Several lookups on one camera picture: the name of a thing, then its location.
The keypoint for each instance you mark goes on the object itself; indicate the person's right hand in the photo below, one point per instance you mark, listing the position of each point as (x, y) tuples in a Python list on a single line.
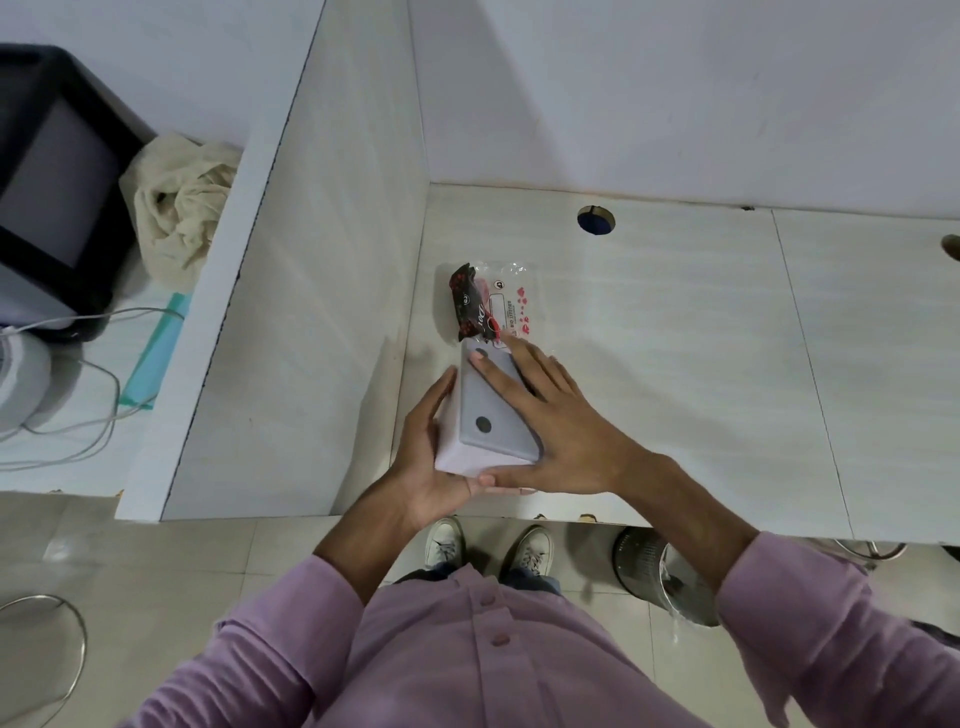
[(585, 450)]

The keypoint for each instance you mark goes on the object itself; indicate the person's left hand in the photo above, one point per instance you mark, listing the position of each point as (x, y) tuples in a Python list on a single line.
[(416, 472)]

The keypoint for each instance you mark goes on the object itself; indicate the white tissue box with stickers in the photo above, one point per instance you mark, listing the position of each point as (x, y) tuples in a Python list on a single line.
[(450, 450)]

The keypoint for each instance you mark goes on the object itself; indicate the black clear tissue packet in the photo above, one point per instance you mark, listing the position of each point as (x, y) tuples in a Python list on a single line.
[(469, 300)]

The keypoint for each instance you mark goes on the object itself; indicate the person's left forearm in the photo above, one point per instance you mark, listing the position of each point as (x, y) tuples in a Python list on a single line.
[(367, 547)]

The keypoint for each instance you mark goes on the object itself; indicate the person's right forearm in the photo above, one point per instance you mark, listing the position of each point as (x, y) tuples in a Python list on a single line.
[(690, 517)]

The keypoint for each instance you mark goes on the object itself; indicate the person's left white sneaker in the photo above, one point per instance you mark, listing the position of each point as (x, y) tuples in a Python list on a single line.
[(444, 544)]

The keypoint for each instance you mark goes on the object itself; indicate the person's white sneaker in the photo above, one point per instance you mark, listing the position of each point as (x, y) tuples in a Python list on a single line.
[(532, 551), (444, 544)]

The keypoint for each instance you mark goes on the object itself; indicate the person's right white sneaker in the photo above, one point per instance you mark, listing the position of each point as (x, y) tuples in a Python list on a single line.
[(532, 551)]

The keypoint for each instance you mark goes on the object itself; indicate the metal mesh waste bin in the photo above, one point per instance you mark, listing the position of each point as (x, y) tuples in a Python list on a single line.
[(637, 570)]

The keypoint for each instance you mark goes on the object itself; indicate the blue jeans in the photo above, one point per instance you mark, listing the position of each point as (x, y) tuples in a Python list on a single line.
[(532, 583)]

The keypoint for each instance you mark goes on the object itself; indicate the pink shirt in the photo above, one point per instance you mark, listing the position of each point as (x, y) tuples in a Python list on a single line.
[(465, 660)]

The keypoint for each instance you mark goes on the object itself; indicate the white desk partition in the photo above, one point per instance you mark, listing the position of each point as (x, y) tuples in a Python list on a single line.
[(300, 300)]

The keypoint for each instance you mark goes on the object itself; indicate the teal folder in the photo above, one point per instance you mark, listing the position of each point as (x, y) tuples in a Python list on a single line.
[(154, 352)]

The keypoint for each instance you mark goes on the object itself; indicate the beige crumpled cloth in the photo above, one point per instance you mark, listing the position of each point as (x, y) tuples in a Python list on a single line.
[(180, 210)]

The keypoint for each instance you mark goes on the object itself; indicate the black chair leg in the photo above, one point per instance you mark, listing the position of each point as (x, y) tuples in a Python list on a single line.
[(937, 636)]

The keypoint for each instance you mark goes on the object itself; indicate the white round device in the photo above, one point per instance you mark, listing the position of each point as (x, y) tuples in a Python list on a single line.
[(22, 382)]

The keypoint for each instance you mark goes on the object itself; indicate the black metal rack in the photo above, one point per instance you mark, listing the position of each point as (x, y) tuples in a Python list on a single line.
[(97, 112)]

